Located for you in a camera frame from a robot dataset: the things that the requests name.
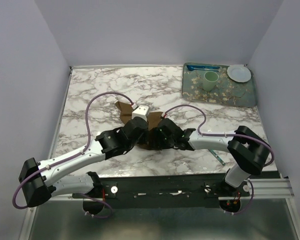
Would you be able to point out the brown cloth napkin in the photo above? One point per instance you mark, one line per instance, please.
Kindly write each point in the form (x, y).
(153, 118)

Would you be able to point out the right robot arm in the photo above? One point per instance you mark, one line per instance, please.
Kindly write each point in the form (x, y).
(248, 150)

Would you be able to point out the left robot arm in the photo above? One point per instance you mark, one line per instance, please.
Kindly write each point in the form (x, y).
(40, 180)

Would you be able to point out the blue plastic utensil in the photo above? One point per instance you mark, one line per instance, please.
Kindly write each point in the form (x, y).
(202, 67)

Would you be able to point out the light green cup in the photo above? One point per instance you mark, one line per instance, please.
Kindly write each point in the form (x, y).
(210, 79)

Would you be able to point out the floral blue serving tray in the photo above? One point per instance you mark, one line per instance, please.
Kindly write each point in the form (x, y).
(225, 92)

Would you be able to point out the small white plate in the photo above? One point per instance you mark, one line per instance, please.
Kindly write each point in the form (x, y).
(239, 73)

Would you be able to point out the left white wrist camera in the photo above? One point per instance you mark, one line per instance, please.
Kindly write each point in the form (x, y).
(141, 111)

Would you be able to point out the black mounting base rail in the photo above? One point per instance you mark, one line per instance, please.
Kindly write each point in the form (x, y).
(192, 201)

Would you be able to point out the spoon with teal handle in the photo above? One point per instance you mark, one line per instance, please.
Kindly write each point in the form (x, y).
(217, 157)

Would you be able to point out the aluminium extrusion frame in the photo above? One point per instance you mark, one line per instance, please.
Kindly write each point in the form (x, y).
(269, 188)

